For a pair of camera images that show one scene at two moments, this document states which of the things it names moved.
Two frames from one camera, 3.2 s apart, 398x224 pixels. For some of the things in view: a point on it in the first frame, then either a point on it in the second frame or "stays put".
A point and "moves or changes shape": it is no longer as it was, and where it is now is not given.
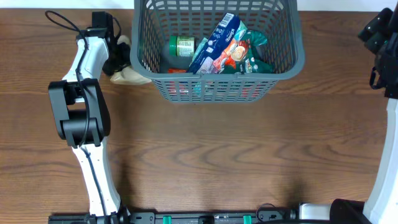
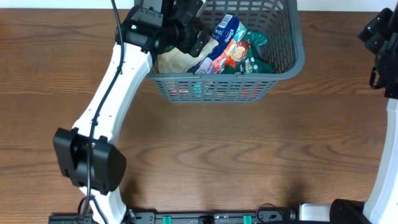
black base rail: (202, 218) stays put
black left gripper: (119, 59) to (193, 37)
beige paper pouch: (129, 75) moves or changes shape
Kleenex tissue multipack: (203, 62) stays put
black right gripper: (377, 38) stays put
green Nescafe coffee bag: (241, 56) stays put
